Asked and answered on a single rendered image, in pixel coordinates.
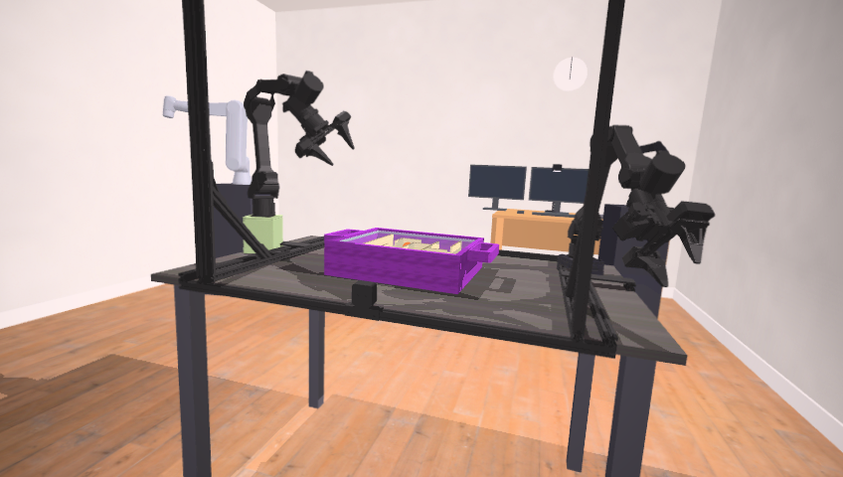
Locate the purple maze board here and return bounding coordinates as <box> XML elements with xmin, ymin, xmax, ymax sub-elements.
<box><xmin>324</xmin><ymin>228</ymin><xmax>499</xmax><ymax>294</ymax></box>

